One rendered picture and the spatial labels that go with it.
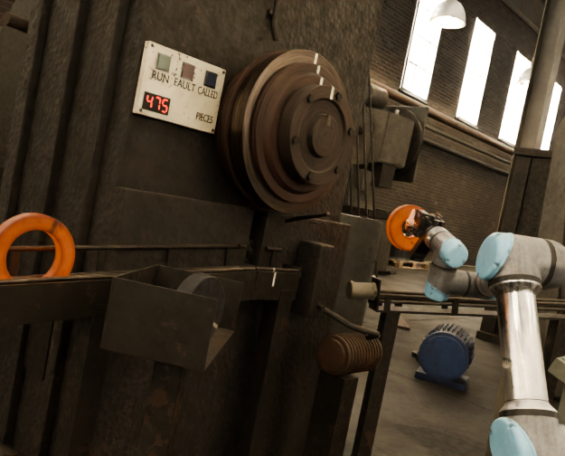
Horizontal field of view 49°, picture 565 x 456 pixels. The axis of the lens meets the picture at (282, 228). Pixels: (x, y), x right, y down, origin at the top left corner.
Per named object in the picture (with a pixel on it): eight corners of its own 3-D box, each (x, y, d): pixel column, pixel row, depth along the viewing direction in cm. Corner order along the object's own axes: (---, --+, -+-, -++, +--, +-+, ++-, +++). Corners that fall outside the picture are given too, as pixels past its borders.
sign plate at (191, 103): (132, 112, 154) (145, 41, 153) (209, 133, 174) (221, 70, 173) (136, 112, 153) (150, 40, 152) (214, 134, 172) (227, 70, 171)
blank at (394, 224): (394, 257, 209) (399, 258, 206) (379, 215, 206) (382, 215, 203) (433, 239, 212) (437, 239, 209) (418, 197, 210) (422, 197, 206)
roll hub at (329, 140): (268, 175, 167) (288, 72, 165) (330, 189, 188) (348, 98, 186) (283, 177, 163) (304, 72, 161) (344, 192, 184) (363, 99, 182)
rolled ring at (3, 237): (-17, 225, 120) (-24, 223, 122) (-3, 313, 125) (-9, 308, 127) (70, 206, 133) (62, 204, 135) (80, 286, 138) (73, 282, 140)
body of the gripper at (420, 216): (436, 212, 199) (452, 223, 188) (428, 236, 201) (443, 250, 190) (415, 207, 197) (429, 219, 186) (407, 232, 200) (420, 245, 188)
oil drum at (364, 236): (270, 316, 475) (292, 202, 470) (317, 314, 519) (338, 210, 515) (330, 338, 436) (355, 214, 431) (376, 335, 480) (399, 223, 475)
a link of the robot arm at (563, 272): (598, 241, 144) (490, 270, 190) (556, 234, 142) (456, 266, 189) (599, 290, 141) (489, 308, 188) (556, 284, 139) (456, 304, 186)
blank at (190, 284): (154, 331, 113) (168, 337, 112) (191, 258, 119) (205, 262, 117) (188, 357, 126) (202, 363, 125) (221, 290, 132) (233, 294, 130)
